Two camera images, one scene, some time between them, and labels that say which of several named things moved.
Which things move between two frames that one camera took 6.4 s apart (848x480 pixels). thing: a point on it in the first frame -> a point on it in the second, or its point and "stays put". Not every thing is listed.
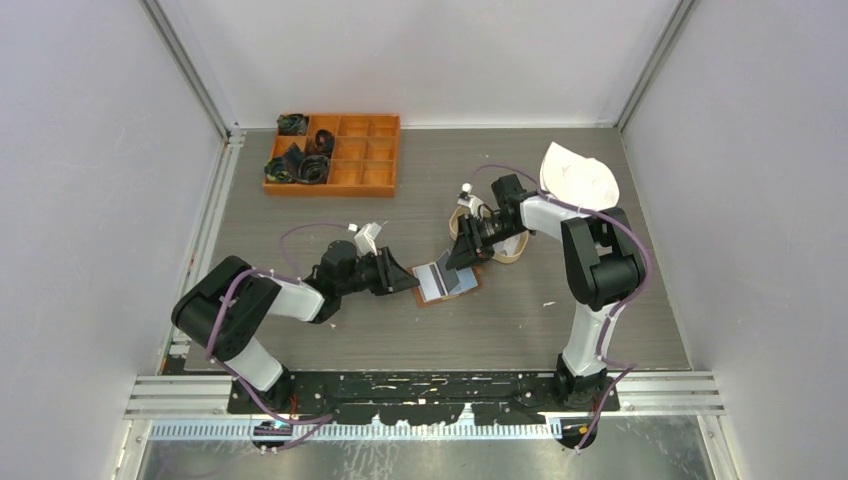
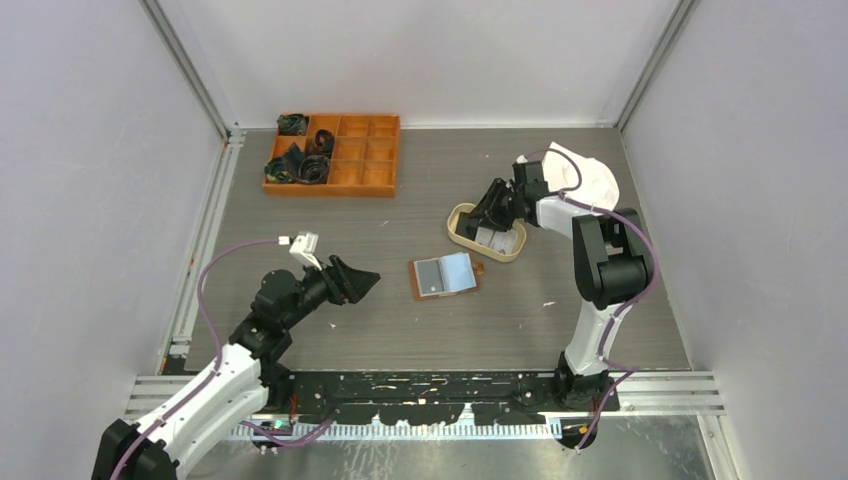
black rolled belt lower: [313, 169] stays put
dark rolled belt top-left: [292, 124] stays put
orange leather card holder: [436, 282] stays put
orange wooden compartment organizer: [363, 160] stays put
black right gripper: [470, 246] -> [488, 206]
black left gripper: [391, 276] -> [344, 283]
